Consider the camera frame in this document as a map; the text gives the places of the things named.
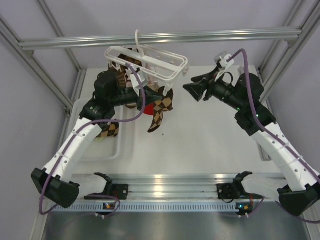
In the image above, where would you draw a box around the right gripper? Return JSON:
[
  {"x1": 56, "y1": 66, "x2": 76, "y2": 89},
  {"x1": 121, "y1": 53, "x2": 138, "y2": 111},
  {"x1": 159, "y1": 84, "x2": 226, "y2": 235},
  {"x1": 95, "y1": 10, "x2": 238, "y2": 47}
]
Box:
[{"x1": 183, "y1": 66, "x2": 245, "y2": 111}]

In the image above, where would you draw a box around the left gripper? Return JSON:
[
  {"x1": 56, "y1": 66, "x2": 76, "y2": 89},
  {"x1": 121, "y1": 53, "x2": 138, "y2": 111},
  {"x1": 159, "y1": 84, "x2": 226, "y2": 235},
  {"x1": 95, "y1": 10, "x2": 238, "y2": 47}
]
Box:
[{"x1": 108, "y1": 85, "x2": 162, "y2": 111}]

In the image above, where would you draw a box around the red sock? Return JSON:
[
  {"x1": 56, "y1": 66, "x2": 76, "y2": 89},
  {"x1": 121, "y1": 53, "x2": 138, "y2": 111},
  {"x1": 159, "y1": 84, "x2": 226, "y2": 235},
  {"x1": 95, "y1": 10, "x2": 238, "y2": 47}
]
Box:
[{"x1": 143, "y1": 104, "x2": 154, "y2": 116}]

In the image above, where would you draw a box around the brown checkered sock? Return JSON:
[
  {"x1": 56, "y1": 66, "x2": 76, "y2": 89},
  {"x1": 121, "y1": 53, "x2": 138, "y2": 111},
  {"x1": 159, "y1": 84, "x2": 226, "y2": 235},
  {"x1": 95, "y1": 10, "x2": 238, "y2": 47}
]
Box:
[
  {"x1": 118, "y1": 48, "x2": 142, "y2": 70},
  {"x1": 147, "y1": 86, "x2": 174, "y2": 133}
]

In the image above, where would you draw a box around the white plastic sock hanger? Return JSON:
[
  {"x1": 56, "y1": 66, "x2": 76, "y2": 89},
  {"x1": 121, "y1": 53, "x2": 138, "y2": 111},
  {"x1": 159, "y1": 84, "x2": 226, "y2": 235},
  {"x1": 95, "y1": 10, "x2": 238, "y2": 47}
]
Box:
[{"x1": 104, "y1": 29, "x2": 189, "y2": 95}]

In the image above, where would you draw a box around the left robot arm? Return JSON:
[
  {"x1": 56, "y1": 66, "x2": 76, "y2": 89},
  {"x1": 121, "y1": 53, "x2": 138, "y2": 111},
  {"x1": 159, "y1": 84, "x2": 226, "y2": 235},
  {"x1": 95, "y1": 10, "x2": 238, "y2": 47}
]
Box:
[{"x1": 31, "y1": 66, "x2": 162, "y2": 208}]

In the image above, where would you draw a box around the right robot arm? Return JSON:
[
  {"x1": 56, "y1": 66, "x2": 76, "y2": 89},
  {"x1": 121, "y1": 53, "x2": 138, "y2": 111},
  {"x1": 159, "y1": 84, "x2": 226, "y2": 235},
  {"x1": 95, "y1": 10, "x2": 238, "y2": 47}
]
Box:
[{"x1": 183, "y1": 67, "x2": 320, "y2": 217}]

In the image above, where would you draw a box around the pink sock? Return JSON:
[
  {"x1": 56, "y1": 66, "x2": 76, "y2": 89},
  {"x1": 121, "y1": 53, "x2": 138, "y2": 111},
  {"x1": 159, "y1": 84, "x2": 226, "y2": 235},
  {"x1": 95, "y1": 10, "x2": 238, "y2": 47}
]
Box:
[{"x1": 125, "y1": 66, "x2": 160, "y2": 96}]

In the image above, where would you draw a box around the brown striped sock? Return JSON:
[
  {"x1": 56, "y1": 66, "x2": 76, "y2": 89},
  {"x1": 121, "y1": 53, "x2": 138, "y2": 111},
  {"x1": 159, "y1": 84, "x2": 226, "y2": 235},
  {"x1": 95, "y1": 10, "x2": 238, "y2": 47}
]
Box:
[{"x1": 108, "y1": 65, "x2": 129, "y2": 85}]

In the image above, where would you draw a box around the brown checkered hanging sock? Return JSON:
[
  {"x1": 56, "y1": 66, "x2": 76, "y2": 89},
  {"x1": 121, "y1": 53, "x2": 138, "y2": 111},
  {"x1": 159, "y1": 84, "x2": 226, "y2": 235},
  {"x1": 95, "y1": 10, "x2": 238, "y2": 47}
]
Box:
[{"x1": 118, "y1": 48, "x2": 142, "y2": 70}]

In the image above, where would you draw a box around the white plastic bin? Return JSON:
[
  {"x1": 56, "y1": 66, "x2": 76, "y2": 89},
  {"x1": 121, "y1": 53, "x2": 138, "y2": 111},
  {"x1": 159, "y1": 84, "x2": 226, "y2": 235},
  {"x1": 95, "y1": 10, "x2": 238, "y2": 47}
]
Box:
[{"x1": 66, "y1": 98, "x2": 123, "y2": 163}]

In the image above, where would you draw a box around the aluminium crossbar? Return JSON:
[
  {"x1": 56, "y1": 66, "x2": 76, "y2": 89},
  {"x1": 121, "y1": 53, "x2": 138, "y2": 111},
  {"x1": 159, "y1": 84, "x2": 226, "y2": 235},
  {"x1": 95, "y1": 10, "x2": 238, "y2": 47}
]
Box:
[{"x1": 18, "y1": 26, "x2": 302, "y2": 50}]

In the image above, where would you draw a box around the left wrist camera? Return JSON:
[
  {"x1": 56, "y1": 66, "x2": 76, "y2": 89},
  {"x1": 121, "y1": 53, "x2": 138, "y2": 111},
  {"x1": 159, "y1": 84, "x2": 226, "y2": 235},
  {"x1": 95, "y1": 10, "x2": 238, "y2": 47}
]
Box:
[{"x1": 129, "y1": 73, "x2": 148, "y2": 96}]

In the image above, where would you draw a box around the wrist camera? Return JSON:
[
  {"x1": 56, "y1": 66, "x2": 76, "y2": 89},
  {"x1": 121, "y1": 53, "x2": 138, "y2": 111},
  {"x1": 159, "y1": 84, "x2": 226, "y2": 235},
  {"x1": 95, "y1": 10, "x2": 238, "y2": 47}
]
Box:
[
  {"x1": 129, "y1": 73, "x2": 148, "y2": 96},
  {"x1": 214, "y1": 51, "x2": 235, "y2": 72}
]

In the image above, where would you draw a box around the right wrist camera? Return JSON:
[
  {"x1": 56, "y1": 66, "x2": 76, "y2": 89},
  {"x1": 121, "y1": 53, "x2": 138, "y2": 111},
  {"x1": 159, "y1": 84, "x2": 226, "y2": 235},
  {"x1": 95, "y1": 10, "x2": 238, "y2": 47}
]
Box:
[{"x1": 214, "y1": 51, "x2": 235, "y2": 72}]

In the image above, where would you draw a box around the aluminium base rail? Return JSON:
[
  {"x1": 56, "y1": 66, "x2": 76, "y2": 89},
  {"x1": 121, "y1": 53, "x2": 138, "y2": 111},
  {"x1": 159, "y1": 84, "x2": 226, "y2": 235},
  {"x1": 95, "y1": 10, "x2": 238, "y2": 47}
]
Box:
[{"x1": 69, "y1": 173, "x2": 288, "y2": 201}]

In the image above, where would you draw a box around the perforated cable duct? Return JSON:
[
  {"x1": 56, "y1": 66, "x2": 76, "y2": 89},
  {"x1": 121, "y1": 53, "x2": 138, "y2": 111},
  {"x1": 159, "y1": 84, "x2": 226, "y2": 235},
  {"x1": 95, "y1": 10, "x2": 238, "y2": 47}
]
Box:
[{"x1": 54, "y1": 201, "x2": 253, "y2": 213}]

